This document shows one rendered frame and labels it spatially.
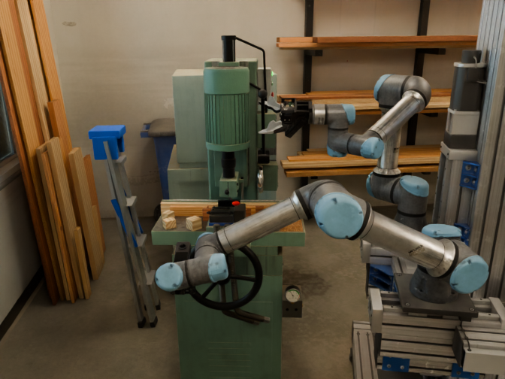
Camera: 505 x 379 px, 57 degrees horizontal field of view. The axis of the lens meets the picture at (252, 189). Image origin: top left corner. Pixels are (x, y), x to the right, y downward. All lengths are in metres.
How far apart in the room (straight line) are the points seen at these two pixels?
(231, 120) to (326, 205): 0.67
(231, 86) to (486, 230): 1.02
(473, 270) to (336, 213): 0.43
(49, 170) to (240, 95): 1.52
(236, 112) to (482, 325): 1.10
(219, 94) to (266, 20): 2.42
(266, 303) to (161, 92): 2.59
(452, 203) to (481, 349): 0.48
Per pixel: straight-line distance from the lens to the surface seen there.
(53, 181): 3.00
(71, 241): 3.10
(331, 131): 1.73
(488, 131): 1.64
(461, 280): 1.42
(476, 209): 1.71
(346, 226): 1.23
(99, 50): 4.17
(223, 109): 1.75
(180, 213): 1.97
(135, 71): 4.13
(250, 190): 2.10
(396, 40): 3.84
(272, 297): 1.93
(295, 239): 1.81
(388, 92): 1.98
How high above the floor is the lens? 1.63
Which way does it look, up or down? 19 degrees down
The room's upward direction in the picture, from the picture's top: straight up
